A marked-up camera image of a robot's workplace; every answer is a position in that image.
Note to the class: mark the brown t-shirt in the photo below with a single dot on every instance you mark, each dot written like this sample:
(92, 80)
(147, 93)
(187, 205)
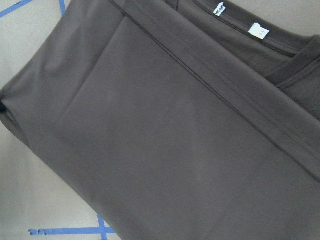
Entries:
(174, 123)

